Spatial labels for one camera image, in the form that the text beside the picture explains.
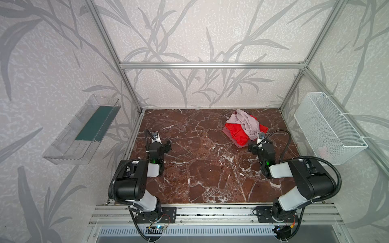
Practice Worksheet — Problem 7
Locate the red cloth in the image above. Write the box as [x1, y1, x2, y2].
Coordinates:
[225, 115, 268, 145]

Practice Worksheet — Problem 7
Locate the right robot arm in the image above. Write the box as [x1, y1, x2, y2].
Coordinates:
[248, 143, 342, 222]

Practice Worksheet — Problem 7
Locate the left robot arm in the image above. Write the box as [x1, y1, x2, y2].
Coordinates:
[108, 140, 172, 217]

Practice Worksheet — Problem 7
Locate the light pink cloth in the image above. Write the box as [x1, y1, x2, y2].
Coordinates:
[227, 109, 260, 140]

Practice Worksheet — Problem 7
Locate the green pad in tray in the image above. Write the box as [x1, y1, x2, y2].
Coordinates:
[75, 106, 120, 142]

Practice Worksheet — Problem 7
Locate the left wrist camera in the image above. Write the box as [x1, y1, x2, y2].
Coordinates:
[152, 132, 162, 144]

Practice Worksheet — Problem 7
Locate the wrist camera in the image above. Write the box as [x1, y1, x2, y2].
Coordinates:
[152, 132, 162, 144]
[257, 132, 265, 144]

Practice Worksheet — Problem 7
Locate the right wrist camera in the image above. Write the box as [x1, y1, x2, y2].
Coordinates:
[257, 132, 265, 144]

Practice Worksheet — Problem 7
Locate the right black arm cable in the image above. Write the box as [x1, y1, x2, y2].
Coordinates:
[261, 130, 342, 241]

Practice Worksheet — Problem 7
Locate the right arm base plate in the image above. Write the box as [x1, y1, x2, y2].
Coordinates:
[252, 206, 299, 224]

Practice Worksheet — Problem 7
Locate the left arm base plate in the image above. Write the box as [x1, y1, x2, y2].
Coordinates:
[135, 207, 177, 223]

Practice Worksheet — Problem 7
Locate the white wire mesh basket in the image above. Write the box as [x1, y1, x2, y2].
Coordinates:
[294, 92, 368, 165]

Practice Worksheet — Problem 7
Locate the clear plastic wall tray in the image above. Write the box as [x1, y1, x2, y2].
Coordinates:
[43, 95, 121, 165]

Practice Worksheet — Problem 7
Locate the aluminium front rail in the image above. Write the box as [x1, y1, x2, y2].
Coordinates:
[88, 203, 344, 226]

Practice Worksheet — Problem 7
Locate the aluminium frame horizontal bar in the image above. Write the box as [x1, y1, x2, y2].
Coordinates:
[120, 62, 305, 69]

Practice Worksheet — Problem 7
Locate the left frame post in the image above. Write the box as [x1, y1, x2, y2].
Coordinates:
[85, 0, 143, 112]

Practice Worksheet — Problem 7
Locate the frame post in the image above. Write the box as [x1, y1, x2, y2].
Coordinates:
[85, 0, 143, 112]
[279, 0, 347, 112]

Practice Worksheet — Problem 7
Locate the right frame post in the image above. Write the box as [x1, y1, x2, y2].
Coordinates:
[279, 0, 347, 112]

